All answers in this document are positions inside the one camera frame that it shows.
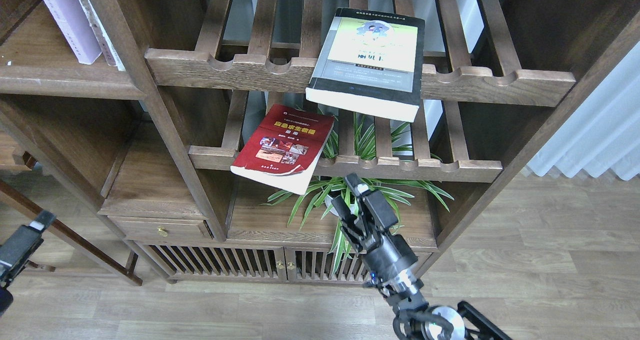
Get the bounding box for dark wooden bookshelf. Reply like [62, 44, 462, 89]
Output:
[1, 0, 639, 283]

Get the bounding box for white standing books on shelf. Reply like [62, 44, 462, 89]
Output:
[78, 0, 126, 71]

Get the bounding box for white curtain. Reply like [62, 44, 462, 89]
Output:
[526, 44, 640, 181]

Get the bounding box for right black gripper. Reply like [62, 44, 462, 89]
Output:
[331, 173, 418, 285]

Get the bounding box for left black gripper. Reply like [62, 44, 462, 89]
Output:
[0, 210, 57, 315]

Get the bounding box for black yellow-green cover book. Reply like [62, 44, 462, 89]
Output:
[305, 8, 425, 122]

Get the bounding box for brass drawer knob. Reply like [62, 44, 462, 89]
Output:
[157, 227, 169, 237]

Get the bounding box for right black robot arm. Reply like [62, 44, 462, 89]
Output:
[332, 173, 508, 339]

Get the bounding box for red cover book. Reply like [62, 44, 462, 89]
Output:
[230, 104, 335, 195]

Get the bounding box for white plant pot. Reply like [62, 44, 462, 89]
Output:
[324, 192, 366, 218]

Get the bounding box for white lavender cover book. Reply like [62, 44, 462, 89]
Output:
[43, 0, 102, 65]

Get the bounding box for green spider plant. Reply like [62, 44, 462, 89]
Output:
[287, 114, 454, 275]

